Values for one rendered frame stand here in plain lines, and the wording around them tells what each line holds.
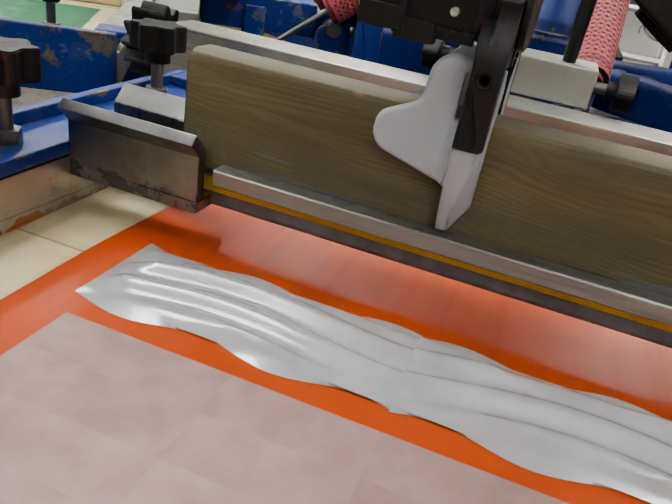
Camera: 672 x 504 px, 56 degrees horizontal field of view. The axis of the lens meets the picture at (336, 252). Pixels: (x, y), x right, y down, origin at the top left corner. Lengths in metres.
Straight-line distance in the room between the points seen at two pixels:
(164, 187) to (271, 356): 0.15
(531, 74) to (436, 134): 0.30
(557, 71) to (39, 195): 0.44
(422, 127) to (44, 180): 0.24
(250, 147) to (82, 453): 0.20
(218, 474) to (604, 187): 0.23
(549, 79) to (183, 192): 0.36
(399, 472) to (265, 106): 0.22
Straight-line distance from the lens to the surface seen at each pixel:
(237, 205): 0.42
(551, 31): 1.11
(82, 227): 0.44
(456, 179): 0.33
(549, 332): 0.41
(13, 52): 0.41
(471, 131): 0.32
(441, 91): 0.33
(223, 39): 0.65
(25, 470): 0.27
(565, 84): 0.62
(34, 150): 0.43
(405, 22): 0.33
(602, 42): 0.82
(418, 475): 0.28
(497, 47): 0.30
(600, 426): 0.34
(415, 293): 0.40
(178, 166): 0.40
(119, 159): 0.43
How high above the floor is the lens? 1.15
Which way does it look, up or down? 27 degrees down
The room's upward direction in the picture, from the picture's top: 10 degrees clockwise
